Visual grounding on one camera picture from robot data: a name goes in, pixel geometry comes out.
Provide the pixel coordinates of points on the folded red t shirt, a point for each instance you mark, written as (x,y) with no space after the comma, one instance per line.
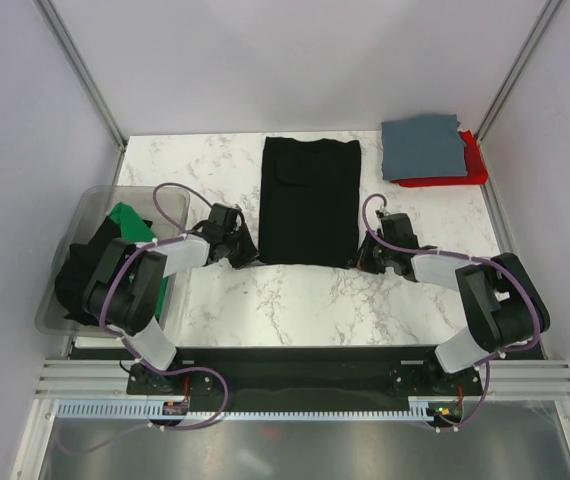
(477,173)

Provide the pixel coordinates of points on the black t shirt in bin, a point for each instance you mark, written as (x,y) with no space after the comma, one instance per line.
(77,271)

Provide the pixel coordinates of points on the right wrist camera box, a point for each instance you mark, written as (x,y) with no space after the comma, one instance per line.
(396,229)

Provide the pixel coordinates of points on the clear plastic bin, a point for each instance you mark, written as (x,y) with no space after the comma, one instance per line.
(94,205)

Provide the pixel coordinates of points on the aluminium extrusion rail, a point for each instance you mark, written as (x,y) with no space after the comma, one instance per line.
(510,380)

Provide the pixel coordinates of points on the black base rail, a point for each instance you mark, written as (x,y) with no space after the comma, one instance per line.
(307,377)

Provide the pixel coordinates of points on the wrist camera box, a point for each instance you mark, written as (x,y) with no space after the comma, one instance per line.
(223,219)
(396,229)

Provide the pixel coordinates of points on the aluminium frame post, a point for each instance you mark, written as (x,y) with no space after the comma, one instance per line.
(533,40)
(67,45)

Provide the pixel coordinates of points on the left aluminium frame post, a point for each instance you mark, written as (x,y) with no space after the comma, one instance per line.
(67,45)

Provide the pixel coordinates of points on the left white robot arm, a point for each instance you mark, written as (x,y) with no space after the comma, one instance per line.
(124,290)

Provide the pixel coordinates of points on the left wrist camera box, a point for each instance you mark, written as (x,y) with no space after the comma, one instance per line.
(223,219)

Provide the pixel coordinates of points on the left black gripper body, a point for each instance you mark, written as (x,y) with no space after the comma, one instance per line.
(239,250)

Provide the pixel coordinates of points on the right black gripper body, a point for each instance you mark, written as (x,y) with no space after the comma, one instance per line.
(375,255)

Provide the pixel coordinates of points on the right aluminium frame post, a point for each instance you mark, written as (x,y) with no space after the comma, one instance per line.
(533,40)

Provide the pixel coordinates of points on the folded grey-blue t shirt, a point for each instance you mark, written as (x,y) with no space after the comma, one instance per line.
(422,146)

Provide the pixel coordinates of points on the green t shirt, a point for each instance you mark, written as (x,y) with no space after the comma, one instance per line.
(134,229)

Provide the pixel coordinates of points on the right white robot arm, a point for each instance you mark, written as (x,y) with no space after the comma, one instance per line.
(502,308)

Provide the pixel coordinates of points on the black t shirt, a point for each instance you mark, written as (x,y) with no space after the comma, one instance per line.
(77,271)
(309,202)

